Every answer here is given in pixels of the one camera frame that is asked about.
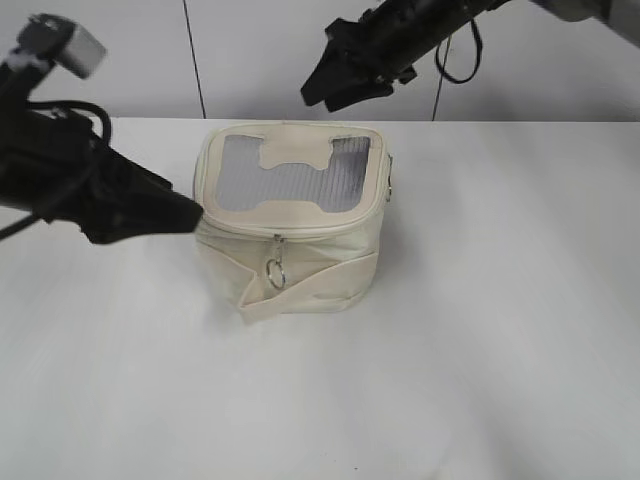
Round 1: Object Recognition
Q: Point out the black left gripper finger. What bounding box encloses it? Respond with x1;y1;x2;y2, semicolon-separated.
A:
107;147;173;193
112;192;203;240

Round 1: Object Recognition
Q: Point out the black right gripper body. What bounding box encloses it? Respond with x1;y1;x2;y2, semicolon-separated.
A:
323;0;495;85

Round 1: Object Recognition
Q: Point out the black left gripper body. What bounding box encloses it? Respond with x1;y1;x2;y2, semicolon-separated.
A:
1;102;169;245

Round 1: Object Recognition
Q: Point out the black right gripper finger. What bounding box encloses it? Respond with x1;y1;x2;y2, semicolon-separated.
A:
300;42;368;106
324;76;393;112

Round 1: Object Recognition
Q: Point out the silver zipper pull ring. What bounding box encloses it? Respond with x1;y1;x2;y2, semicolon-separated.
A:
383;149;396;206
264;233;289;291

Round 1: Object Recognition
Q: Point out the cream canvas zipper bag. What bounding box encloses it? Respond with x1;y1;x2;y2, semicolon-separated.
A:
193;121;393;322

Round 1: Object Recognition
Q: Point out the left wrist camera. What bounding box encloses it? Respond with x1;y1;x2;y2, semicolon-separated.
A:
1;13;107;104

